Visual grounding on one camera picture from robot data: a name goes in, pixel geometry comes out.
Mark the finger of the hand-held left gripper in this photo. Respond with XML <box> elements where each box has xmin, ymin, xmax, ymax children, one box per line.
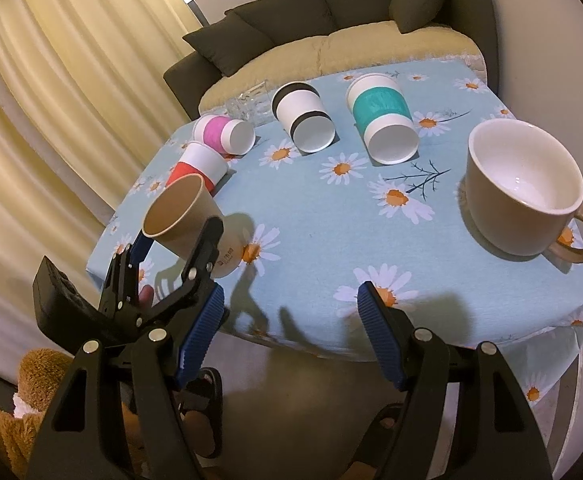
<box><xmin>98</xmin><ymin>236</ymin><xmax>157</xmax><ymax>323</ymax></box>
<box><xmin>136</xmin><ymin>216</ymin><xmax>225</xmax><ymax>334</ymax></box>

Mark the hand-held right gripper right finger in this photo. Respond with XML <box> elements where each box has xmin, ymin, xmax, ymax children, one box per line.
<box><xmin>357</xmin><ymin>281</ymin><xmax>555</xmax><ymax>480</ymax></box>

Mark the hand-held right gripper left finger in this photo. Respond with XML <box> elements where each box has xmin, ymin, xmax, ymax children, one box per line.
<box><xmin>26</xmin><ymin>284</ymin><xmax>226</xmax><ymax>480</ymax></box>

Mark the brown paper cup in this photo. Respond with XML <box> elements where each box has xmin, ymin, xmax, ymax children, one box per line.
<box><xmin>142</xmin><ymin>174</ymin><xmax>246</xmax><ymax>279</ymax></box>

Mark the red band paper cup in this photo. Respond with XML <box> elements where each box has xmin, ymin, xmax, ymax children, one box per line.
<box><xmin>166</xmin><ymin>141</ymin><xmax>230</xmax><ymax>196</ymax></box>

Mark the pink band paper cup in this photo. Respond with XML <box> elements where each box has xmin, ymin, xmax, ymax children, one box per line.
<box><xmin>192</xmin><ymin>114</ymin><xmax>256</xmax><ymax>156</ymax></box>

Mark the clear glass cup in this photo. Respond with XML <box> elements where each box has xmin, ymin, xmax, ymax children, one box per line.
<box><xmin>224</xmin><ymin>80</ymin><xmax>275</xmax><ymax>124</ymax></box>

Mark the black band paper cup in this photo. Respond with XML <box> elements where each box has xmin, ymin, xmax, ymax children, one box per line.
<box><xmin>272</xmin><ymin>81</ymin><xmax>336</xmax><ymax>154</ymax></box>

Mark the teal band paper cup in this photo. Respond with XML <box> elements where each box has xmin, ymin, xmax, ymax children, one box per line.
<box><xmin>346</xmin><ymin>76</ymin><xmax>420</xmax><ymax>166</ymax></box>

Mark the brown teddy bear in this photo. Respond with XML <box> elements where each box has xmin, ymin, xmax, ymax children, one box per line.
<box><xmin>0</xmin><ymin>349</ymin><xmax>140</xmax><ymax>480</ymax></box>

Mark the black sandal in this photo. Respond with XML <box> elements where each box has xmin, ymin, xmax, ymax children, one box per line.
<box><xmin>178</xmin><ymin>367</ymin><xmax>225</xmax><ymax>459</ymax></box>
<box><xmin>349</xmin><ymin>402</ymin><xmax>413</xmax><ymax>480</ymax></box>

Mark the blue daisy tablecloth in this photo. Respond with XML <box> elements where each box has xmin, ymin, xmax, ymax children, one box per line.
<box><xmin>86</xmin><ymin>55</ymin><xmax>583</xmax><ymax>407</ymax></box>

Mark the cream ceramic mug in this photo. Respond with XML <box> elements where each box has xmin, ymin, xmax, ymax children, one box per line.
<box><xmin>464</xmin><ymin>119</ymin><xmax>583</xmax><ymax>265</ymax></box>

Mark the dark grey sofa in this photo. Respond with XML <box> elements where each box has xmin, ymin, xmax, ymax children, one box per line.
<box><xmin>163</xmin><ymin>0</ymin><xmax>502</xmax><ymax>119</ymax></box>

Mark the cream curtain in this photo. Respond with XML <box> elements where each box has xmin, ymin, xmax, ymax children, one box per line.
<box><xmin>0</xmin><ymin>0</ymin><xmax>205</xmax><ymax>383</ymax></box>

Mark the dark grey sofa cushion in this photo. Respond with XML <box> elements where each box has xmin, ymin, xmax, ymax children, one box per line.
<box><xmin>225</xmin><ymin>0</ymin><xmax>337</xmax><ymax>41</ymax></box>
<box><xmin>183</xmin><ymin>12</ymin><xmax>276</xmax><ymax>77</ymax></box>

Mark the beige fleece sofa cover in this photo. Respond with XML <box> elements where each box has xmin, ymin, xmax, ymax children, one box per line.
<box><xmin>198</xmin><ymin>20</ymin><xmax>487</xmax><ymax>116</ymax></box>

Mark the dark grey throw pillow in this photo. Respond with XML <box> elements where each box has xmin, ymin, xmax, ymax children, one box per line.
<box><xmin>388</xmin><ymin>0</ymin><xmax>453</xmax><ymax>34</ymax></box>

